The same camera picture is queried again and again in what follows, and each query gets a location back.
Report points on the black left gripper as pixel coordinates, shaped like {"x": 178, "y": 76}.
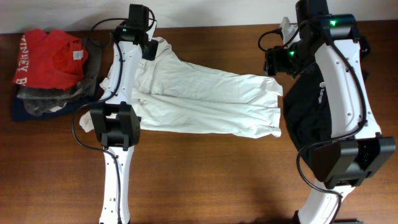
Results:
{"x": 152, "y": 53}

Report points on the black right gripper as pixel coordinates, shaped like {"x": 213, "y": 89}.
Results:
{"x": 273, "y": 61}

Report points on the white t-shirt black print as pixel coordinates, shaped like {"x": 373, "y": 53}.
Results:
{"x": 171, "y": 95}

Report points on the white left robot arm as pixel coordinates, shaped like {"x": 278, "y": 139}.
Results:
{"x": 115, "y": 122}

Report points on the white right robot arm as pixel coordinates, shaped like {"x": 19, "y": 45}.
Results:
{"x": 341, "y": 163}

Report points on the red folded t-shirt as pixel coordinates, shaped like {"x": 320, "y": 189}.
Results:
{"x": 52, "y": 60}

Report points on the grey camouflage folded garment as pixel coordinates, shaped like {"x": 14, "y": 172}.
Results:
{"x": 39, "y": 101}

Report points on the navy folded garment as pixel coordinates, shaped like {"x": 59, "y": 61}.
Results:
{"x": 20, "y": 114}

